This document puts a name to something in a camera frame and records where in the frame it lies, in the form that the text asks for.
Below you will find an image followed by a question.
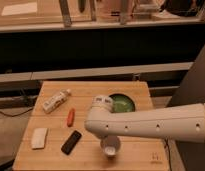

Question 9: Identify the white paper cup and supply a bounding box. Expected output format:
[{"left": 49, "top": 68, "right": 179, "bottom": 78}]
[{"left": 100, "top": 136, "right": 121, "bottom": 157}]

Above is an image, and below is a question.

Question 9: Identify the green bowl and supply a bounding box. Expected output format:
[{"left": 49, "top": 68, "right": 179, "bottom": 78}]
[{"left": 110, "top": 94, "right": 135, "bottom": 113}]

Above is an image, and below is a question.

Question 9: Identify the white plastic bottle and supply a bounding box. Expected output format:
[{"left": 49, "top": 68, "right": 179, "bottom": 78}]
[{"left": 42, "top": 89, "right": 71, "bottom": 113}]

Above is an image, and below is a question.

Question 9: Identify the white sponge block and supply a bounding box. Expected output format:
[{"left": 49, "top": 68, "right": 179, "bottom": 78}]
[{"left": 31, "top": 128, "right": 48, "bottom": 149}]

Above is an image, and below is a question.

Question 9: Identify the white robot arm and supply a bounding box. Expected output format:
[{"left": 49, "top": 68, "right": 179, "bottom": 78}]
[{"left": 84, "top": 95, "right": 205, "bottom": 143}]

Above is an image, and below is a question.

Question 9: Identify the black eraser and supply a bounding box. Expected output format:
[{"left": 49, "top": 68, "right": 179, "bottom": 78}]
[{"left": 61, "top": 131, "right": 82, "bottom": 155}]

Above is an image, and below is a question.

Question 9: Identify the black cable right of table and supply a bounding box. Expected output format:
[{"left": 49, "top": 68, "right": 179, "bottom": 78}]
[{"left": 162, "top": 139, "right": 173, "bottom": 171}]

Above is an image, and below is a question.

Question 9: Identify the black cable on floor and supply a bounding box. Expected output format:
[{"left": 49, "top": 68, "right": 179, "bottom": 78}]
[{"left": 0, "top": 107, "right": 34, "bottom": 118}]

